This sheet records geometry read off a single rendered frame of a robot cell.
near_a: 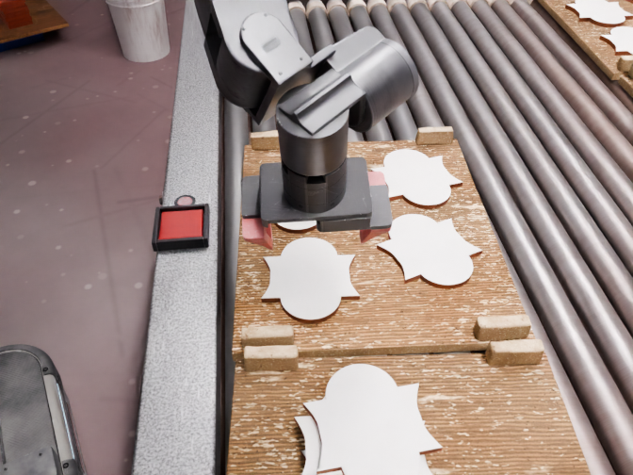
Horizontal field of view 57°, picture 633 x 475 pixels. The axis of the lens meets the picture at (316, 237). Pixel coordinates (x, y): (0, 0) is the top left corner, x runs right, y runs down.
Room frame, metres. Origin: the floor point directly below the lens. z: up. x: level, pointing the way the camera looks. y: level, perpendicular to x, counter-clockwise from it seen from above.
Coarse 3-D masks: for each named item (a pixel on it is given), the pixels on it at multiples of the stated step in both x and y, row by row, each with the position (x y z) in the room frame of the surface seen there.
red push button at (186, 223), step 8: (168, 216) 0.63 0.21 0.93; (176, 216) 0.63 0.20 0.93; (184, 216) 0.63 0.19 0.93; (192, 216) 0.63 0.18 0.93; (200, 216) 0.63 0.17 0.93; (160, 224) 0.61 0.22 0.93; (168, 224) 0.61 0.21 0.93; (176, 224) 0.61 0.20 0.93; (184, 224) 0.61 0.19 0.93; (192, 224) 0.61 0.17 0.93; (200, 224) 0.61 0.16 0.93; (160, 232) 0.60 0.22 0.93; (168, 232) 0.60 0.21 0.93; (176, 232) 0.60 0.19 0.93; (184, 232) 0.60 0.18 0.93; (192, 232) 0.60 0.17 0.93; (200, 232) 0.60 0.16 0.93
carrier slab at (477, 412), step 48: (240, 384) 0.35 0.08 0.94; (288, 384) 0.35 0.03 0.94; (432, 384) 0.35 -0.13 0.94; (480, 384) 0.35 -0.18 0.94; (528, 384) 0.35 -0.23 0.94; (240, 432) 0.29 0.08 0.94; (288, 432) 0.29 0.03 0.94; (432, 432) 0.29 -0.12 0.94; (480, 432) 0.29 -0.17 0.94; (528, 432) 0.29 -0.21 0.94
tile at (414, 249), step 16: (400, 224) 0.60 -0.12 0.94; (416, 224) 0.60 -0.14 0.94; (432, 224) 0.60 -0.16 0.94; (448, 224) 0.60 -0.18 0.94; (400, 240) 0.56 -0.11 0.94; (416, 240) 0.56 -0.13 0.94; (432, 240) 0.56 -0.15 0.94; (448, 240) 0.56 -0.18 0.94; (464, 240) 0.56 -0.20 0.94; (400, 256) 0.53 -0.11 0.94; (416, 256) 0.53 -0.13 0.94; (432, 256) 0.53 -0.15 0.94; (448, 256) 0.53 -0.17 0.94; (464, 256) 0.53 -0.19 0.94; (416, 272) 0.51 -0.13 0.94; (432, 272) 0.51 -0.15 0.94; (448, 272) 0.51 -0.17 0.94; (464, 272) 0.51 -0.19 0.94; (448, 288) 0.49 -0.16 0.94
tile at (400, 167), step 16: (384, 160) 0.74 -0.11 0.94; (400, 160) 0.74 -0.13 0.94; (416, 160) 0.74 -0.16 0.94; (432, 160) 0.74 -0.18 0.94; (384, 176) 0.70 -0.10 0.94; (400, 176) 0.70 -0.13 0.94; (416, 176) 0.70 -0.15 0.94; (432, 176) 0.70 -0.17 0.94; (448, 176) 0.70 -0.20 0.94; (400, 192) 0.66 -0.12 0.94; (416, 192) 0.66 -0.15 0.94; (432, 192) 0.66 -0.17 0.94; (448, 192) 0.66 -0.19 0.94
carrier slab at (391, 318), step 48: (384, 144) 0.80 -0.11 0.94; (432, 144) 0.80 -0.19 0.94; (240, 240) 0.57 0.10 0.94; (288, 240) 0.57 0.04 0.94; (336, 240) 0.57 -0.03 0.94; (384, 240) 0.57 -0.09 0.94; (480, 240) 0.57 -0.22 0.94; (240, 288) 0.49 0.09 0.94; (384, 288) 0.49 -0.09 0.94; (432, 288) 0.49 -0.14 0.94; (480, 288) 0.49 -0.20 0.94; (240, 336) 0.41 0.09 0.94; (336, 336) 0.41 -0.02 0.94; (384, 336) 0.41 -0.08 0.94; (432, 336) 0.41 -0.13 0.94; (528, 336) 0.41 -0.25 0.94
